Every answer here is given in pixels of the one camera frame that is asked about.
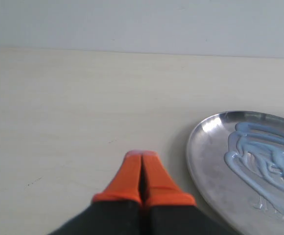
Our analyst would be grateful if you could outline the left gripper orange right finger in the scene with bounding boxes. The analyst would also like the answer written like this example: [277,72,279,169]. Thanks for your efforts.
[142,151,230,235]

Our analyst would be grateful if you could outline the round steel plate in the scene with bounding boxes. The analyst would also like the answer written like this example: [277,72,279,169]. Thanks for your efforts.
[187,111,284,235]

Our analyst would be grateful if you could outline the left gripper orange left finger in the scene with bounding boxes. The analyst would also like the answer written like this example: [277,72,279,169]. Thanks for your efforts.
[51,151,142,235]

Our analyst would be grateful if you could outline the blue soap smear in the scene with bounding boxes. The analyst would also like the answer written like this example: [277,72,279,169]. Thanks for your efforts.
[224,122,284,217]

